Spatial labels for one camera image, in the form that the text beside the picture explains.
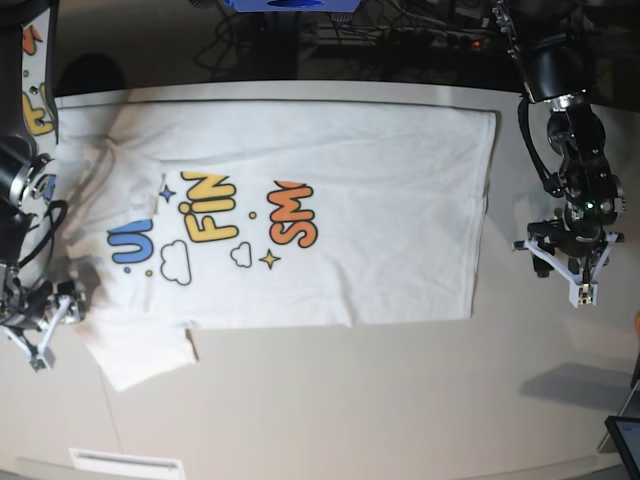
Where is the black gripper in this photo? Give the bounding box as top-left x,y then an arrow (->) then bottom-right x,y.
1,264 -> 86,330
527,207 -> 612,257

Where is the white printed T-shirt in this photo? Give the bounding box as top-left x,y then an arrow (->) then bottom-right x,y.
24,95 -> 496,391

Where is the blue robot base block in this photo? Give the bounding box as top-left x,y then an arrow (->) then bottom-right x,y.
225,0 -> 361,13

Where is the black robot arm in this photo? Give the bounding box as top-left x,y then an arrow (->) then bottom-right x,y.
492,1 -> 625,284
1,1 -> 85,331

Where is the black tablet device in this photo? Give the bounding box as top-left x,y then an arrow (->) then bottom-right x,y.
605,416 -> 640,480

